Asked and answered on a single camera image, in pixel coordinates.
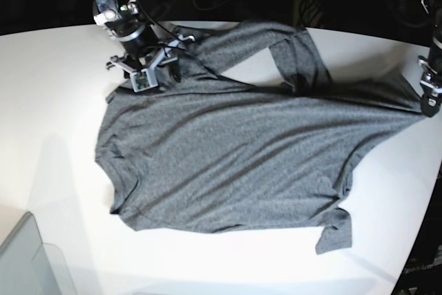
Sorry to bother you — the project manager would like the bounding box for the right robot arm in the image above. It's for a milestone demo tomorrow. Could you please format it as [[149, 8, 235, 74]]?
[[93, 0, 195, 93]]

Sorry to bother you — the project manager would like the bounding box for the translucent grey tray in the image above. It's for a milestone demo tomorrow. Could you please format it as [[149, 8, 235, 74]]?
[[1, 212, 77, 294]]

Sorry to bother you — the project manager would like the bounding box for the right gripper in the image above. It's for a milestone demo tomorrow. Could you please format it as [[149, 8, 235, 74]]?
[[106, 24, 195, 88]]

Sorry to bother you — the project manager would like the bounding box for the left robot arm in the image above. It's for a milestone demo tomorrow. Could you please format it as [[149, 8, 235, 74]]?
[[418, 0, 441, 117]]

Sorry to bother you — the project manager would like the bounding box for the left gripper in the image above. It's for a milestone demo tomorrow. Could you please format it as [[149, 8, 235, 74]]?
[[418, 56, 441, 117]]

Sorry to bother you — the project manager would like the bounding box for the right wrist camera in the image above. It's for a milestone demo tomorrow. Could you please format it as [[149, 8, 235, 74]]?
[[129, 68, 159, 93]]

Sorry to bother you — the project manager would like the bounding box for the grey t-shirt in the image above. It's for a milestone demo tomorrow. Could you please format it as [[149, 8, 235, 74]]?
[[95, 21, 423, 254]]

